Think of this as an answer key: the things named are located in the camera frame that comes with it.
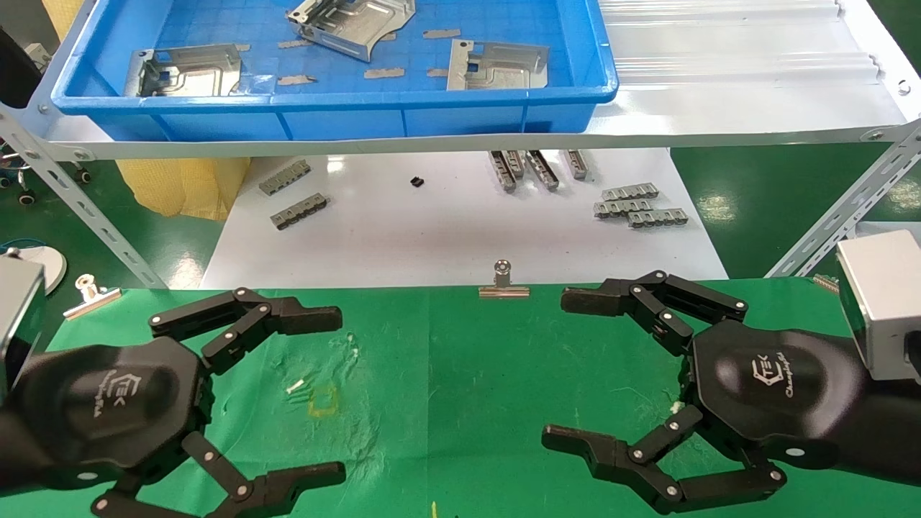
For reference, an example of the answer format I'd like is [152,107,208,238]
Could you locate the black chair back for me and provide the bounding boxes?
[0,27,42,109]

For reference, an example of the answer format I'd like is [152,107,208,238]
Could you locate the perforated angle shelf leg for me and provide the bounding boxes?
[0,108,170,290]
[764,119,921,279]

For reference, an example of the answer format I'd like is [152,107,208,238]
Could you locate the blue plastic parts bin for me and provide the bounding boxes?
[50,0,620,142]

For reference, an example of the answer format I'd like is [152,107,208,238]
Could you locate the stamped sheet metal plate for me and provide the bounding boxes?
[124,43,242,98]
[286,0,417,63]
[446,40,551,92]

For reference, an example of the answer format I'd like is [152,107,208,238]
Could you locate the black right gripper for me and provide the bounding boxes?
[541,270,868,515]

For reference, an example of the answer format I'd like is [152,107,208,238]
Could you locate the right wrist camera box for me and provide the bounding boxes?
[836,230,921,382]

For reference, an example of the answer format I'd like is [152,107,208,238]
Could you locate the green work cloth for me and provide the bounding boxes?
[0,277,921,518]

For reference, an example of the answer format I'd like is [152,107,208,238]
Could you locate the white round stand base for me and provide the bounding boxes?
[0,245,67,296]

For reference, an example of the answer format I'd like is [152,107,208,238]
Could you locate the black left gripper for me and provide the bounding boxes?
[14,287,348,518]

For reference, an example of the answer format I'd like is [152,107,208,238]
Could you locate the white corrugated plastic sheet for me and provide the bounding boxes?
[597,0,909,130]

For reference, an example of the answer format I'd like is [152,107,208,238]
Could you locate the yellow mesh bag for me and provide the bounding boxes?
[42,0,89,41]
[115,157,251,222]

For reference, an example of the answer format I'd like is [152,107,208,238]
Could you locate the wheeled chair base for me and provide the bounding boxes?
[0,140,94,208]

